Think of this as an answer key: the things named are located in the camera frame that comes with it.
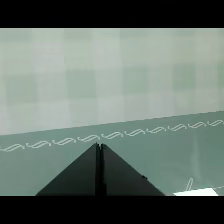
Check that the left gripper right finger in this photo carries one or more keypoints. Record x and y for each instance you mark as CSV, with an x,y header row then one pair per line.
x,y
124,180

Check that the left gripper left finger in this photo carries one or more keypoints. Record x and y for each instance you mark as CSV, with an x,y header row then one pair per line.
x,y
78,178

